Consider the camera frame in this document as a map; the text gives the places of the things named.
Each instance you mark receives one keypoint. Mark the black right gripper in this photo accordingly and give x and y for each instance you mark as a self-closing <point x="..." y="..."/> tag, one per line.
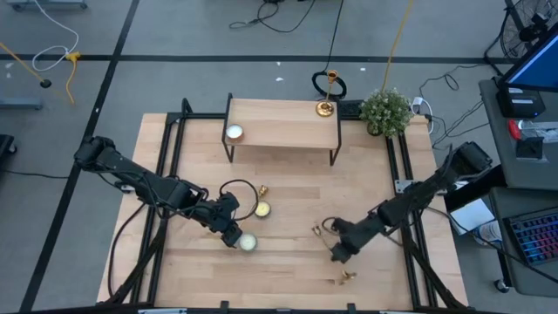
<point x="355" y="235"/>

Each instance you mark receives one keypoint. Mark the grey desk foot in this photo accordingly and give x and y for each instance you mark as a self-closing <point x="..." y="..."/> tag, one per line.
<point x="19" y="104"/>
<point x="43" y="4"/>

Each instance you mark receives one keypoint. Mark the black perforated device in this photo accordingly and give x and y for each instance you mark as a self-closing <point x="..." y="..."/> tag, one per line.
<point x="351" y="110"/>

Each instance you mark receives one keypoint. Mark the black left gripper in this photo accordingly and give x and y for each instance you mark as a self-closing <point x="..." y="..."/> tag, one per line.
<point x="224" y="213"/>

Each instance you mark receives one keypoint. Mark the black standing fan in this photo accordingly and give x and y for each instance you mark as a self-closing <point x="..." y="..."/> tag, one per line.
<point x="512" y="39"/>

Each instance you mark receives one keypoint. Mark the computer monitor with blue screen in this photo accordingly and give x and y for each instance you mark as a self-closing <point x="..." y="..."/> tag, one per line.
<point x="538" y="65"/>

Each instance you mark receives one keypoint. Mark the small black box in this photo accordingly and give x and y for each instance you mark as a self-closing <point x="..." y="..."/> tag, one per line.
<point x="529" y="148"/>

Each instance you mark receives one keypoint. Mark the teal white floral candle tin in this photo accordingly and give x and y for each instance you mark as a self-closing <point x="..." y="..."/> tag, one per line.
<point x="247" y="242"/>

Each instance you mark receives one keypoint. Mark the wooden shelf with black legs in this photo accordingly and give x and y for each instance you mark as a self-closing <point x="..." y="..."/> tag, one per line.
<point x="283" y="124"/>

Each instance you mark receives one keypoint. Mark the grey desk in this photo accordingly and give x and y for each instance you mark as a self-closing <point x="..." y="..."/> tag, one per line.
<point x="523" y="279"/>
<point x="497" y="144"/>

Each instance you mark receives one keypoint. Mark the red item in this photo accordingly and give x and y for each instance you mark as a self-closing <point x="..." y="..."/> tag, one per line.
<point x="514" y="129"/>

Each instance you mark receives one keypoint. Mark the orange patterned candle tin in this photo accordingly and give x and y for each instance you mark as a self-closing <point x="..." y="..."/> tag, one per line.
<point x="234" y="132"/>

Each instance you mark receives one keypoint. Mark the white power adapter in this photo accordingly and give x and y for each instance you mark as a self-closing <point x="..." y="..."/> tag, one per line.
<point x="417" y="102"/>

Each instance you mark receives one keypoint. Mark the yellow rod with black tip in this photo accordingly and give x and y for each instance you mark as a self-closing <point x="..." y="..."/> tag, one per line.
<point x="45" y="83"/>

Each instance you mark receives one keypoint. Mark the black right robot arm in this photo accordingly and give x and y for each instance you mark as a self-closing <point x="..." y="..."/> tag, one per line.
<point x="418" y="196"/>

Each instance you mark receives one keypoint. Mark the gold candlestick holder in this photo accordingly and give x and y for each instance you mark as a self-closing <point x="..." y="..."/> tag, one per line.
<point x="324" y="109"/>
<point x="263" y="190"/>
<point x="348" y="276"/>

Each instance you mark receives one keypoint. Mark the green potted plant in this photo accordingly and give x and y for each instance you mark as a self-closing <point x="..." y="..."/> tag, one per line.
<point x="385" y="111"/>

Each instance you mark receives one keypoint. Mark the white box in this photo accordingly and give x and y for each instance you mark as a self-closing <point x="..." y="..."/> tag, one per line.
<point x="471" y="216"/>

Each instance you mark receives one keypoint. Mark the black desktop box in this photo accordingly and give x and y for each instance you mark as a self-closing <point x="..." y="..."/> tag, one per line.
<point x="521" y="104"/>

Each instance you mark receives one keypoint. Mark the maroon white patterned candle tin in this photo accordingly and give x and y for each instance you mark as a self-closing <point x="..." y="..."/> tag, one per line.
<point x="263" y="209"/>

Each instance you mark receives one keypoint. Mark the black floor object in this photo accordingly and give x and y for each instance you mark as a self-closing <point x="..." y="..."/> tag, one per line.
<point x="5" y="146"/>

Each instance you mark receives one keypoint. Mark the computer keyboard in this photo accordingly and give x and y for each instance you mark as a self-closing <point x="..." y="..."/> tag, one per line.
<point x="538" y="237"/>

